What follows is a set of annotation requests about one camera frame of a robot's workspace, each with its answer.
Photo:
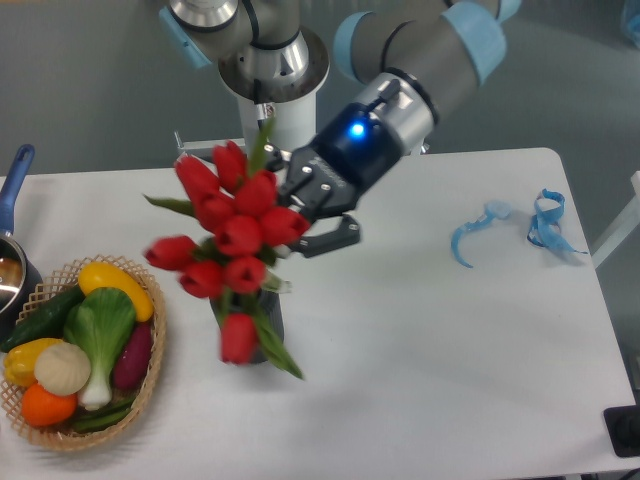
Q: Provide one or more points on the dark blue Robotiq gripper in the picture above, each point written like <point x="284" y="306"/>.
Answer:
<point x="327" y="177"/>

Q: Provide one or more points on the red tulip bouquet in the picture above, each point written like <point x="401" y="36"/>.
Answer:
<point x="235" y="201"/>

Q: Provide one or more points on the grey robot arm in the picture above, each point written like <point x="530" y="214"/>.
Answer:
<point x="264" y="54"/>

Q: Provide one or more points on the yellow squash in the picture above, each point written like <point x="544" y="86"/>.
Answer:
<point x="97" y="275"/>

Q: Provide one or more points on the green bok choy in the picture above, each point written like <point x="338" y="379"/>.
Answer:
<point x="100" y="326"/>

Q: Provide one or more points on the purple sweet potato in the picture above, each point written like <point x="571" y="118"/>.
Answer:
<point x="132" y="365"/>

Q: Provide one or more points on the woven wicker basket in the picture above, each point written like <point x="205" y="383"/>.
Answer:
<point x="62" y="438"/>

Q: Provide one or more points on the dark green cucumber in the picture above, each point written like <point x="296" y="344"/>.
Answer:
<point x="45" y="321"/>

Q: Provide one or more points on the cream steamed bun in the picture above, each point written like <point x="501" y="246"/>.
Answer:
<point x="62" y="369"/>

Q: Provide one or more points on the green bean pods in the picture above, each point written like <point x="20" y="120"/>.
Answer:
<point x="103" y="418"/>

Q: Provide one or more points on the yellow bell pepper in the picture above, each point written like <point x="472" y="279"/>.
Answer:
<point x="19" y="363"/>

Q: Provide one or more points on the orange fruit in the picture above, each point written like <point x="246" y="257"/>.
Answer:
<point x="41" y="408"/>

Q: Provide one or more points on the black device at edge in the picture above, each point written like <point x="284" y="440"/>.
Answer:
<point x="623" y="429"/>

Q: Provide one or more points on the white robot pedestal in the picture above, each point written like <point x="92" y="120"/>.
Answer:
<point x="405" y="115"/>

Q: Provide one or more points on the blue handled saucepan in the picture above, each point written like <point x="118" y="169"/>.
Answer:
<point x="19" y="276"/>

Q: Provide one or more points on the white frame right edge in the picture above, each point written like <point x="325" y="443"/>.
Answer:
<point x="619" y="229"/>

